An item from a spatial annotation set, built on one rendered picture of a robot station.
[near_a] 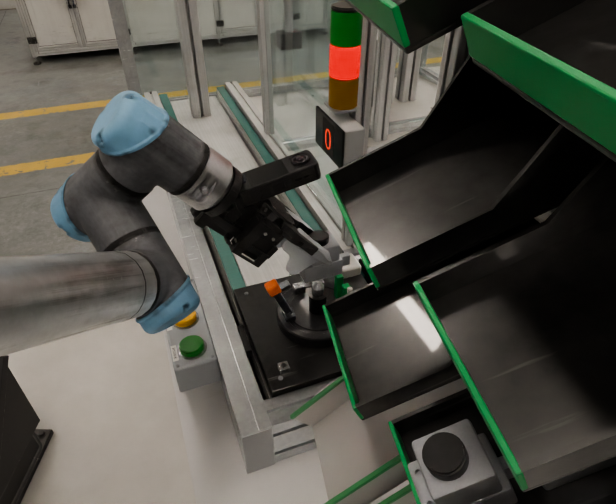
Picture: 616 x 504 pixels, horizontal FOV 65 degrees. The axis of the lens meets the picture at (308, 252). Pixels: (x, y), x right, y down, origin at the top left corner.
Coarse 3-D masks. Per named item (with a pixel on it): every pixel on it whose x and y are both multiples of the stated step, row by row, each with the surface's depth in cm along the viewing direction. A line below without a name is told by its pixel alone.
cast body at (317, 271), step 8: (312, 232) 74; (320, 232) 74; (328, 232) 76; (320, 240) 72; (328, 240) 73; (328, 248) 73; (336, 248) 73; (336, 256) 74; (344, 256) 77; (312, 264) 73; (320, 264) 74; (336, 264) 75; (344, 264) 78; (304, 272) 74; (312, 272) 74; (320, 272) 75; (328, 272) 76; (336, 272) 76; (304, 280) 75; (312, 280) 75
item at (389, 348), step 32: (384, 288) 52; (352, 320) 52; (384, 320) 50; (416, 320) 49; (352, 352) 49; (384, 352) 48; (416, 352) 46; (352, 384) 46; (384, 384) 45; (416, 384) 42
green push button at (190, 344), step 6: (192, 336) 80; (198, 336) 80; (180, 342) 80; (186, 342) 79; (192, 342) 79; (198, 342) 79; (180, 348) 79; (186, 348) 78; (192, 348) 78; (198, 348) 78; (186, 354) 78; (192, 354) 78; (198, 354) 79
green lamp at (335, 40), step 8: (336, 16) 73; (344, 16) 72; (352, 16) 72; (360, 16) 73; (336, 24) 74; (344, 24) 73; (352, 24) 73; (360, 24) 74; (336, 32) 74; (344, 32) 74; (352, 32) 74; (360, 32) 75; (336, 40) 75; (344, 40) 74; (352, 40) 75; (360, 40) 76
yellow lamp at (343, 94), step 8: (336, 80) 79; (344, 80) 79; (352, 80) 79; (336, 88) 79; (344, 88) 79; (352, 88) 79; (328, 96) 82; (336, 96) 80; (344, 96) 80; (352, 96) 80; (328, 104) 83; (336, 104) 81; (344, 104) 81; (352, 104) 81
